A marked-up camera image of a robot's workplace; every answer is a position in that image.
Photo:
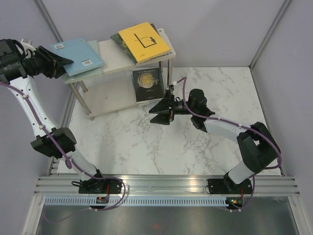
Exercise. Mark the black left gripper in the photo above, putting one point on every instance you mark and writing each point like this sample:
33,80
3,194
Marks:
55,62

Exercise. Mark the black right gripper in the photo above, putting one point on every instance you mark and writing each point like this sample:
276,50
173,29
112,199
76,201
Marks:
163,105

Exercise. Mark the light blue booklet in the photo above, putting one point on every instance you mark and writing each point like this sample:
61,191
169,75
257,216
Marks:
62,49

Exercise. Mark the black Moon and Sixpence book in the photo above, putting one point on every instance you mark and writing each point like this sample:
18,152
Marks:
153,71

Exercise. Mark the pale grey-green booklet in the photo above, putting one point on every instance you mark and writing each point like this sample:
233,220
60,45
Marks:
87,61

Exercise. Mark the green Alice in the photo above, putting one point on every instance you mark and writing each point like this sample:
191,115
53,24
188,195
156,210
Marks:
127,46

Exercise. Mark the yellow booklet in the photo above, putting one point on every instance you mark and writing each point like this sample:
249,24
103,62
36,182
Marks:
144,41

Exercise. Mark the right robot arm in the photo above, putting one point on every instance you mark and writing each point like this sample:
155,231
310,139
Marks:
257,147

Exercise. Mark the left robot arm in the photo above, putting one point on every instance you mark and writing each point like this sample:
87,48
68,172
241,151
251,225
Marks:
17,72

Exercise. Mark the white two-tier wooden shelf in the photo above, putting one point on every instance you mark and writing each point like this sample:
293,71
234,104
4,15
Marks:
113,89

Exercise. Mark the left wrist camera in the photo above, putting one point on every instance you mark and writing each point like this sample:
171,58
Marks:
27,44

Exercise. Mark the left aluminium corner post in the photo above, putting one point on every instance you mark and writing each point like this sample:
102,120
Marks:
48,20

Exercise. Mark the aluminium corner post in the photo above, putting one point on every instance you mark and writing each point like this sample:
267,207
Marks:
48,20
271,30

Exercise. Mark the white slotted cable duct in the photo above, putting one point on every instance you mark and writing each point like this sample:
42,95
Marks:
136,201

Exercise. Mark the aluminium rail base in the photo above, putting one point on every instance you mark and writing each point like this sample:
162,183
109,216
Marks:
161,161

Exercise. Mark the right aluminium corner post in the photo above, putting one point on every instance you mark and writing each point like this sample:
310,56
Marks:
271,30

